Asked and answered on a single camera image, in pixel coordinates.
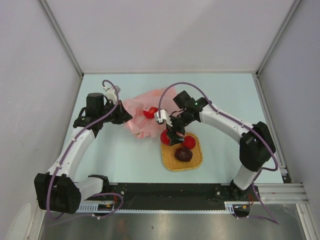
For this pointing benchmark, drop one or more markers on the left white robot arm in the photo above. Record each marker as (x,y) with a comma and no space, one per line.
(56,190)

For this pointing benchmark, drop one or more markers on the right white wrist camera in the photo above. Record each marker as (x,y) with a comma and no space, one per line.
(162,117)

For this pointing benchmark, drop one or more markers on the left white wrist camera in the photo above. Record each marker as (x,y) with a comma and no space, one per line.
(110,93)

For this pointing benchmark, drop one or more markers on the red fake pomegranate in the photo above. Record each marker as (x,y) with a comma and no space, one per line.
(189,142)

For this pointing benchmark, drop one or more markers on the red fake fruit in bag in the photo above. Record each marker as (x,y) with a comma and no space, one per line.
(150,113)

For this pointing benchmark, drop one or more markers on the aluminium rail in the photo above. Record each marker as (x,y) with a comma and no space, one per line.
(283,168)
(288,191)

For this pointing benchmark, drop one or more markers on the aluminium frame post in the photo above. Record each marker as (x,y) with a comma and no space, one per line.
(46,9)
(278,36)

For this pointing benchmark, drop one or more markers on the white slotted cable duct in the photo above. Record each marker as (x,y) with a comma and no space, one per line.
(105,207)

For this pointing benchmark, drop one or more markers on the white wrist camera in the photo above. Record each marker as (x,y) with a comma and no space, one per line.
(162,117)
(110,93)

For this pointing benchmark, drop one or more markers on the front aluminium rail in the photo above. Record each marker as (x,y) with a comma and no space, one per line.
(288,191)

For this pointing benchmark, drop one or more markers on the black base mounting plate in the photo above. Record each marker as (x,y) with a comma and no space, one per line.
(198,195)

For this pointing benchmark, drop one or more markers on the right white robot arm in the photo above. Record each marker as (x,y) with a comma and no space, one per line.
(256,145)

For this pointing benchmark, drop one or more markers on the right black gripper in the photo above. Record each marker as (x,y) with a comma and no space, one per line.
(172,133)

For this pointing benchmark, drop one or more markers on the right side aluminium rail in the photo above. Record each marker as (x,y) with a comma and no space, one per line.
(283,168)

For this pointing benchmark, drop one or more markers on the left aluminium frame post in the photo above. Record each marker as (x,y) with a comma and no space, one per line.
(46,9)

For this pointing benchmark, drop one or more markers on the woven bamboo tray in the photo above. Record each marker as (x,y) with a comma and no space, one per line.
(172,164)

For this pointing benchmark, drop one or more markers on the red fake tomato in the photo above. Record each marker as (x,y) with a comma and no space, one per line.
(164,138)

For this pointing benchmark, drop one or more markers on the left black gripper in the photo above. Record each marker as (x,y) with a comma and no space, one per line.
(122,115)

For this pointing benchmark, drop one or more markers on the red fake fruit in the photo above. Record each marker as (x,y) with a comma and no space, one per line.
(150,113)
(183,154)

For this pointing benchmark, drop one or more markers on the right aluminium frame post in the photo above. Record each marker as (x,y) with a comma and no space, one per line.
(278,36)

